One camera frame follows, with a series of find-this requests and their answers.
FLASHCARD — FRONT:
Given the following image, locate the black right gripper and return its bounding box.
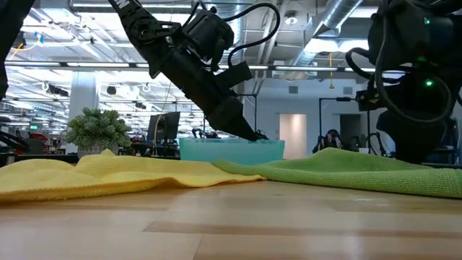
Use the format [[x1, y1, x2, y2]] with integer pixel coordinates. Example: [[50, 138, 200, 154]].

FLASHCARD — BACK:
[[376, 67, 462, 165]]

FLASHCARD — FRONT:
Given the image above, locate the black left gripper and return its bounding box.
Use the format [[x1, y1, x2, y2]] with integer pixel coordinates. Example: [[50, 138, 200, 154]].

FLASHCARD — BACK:
[[158, 46, 259, 142]]

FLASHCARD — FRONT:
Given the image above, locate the green microfiber towel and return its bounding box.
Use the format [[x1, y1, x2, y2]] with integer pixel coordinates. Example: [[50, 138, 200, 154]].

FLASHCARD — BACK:
[[212, 147, 462, 199]]

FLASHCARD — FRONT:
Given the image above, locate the yellow microfiber towel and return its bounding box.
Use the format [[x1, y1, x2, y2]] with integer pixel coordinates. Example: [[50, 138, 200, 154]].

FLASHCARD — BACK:
[[0, 149, 267, 202]]

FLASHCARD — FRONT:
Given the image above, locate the teal plastic basket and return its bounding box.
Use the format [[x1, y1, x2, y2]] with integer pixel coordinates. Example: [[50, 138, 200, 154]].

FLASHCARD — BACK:
[[178, 137, 286, 165]]

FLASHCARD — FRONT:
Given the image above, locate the black shelf unit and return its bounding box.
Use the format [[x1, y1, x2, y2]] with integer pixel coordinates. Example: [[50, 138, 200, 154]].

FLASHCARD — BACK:
[[438, 117, 460, 164]]

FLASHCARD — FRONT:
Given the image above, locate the white door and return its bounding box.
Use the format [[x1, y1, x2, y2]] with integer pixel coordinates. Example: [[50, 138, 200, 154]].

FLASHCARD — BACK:
[[279, 113, 308, 161]]

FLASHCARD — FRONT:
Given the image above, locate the black background monitor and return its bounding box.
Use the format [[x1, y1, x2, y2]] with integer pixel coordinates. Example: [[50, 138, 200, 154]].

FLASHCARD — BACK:
[[147, 111, 181, 146]]

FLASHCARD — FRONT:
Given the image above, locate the person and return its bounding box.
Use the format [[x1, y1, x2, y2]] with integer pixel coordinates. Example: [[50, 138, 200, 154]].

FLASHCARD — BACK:
[[317, 129, 344, 152]]

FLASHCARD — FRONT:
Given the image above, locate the artificial green potted plant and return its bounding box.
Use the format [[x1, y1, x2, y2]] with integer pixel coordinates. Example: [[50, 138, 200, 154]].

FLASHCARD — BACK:
[[65, 107, 133, 157]]

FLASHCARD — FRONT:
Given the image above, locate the long ceiling light strip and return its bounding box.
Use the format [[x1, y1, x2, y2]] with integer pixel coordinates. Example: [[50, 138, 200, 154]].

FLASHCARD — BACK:
[[5, 61, 389, 73]]

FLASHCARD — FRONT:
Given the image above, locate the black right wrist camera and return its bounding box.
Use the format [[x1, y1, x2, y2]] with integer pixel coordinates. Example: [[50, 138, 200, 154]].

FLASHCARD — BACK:
[[355, 88, 393, 112]]

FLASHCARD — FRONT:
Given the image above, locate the silver ventilation duct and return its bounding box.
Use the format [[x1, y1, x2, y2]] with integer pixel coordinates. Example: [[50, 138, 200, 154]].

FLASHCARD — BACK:
[[216, 0, 253, 66], [288, 0, 365, 69]]

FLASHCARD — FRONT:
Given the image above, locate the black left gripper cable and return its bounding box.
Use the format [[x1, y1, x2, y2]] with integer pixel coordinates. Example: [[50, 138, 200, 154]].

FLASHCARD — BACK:
[[223, 2, 282, 69]]

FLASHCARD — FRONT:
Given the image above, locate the black aluminium table frame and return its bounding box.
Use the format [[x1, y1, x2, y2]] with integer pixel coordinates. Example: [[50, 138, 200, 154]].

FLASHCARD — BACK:
[[0, 152, 181, 165]]

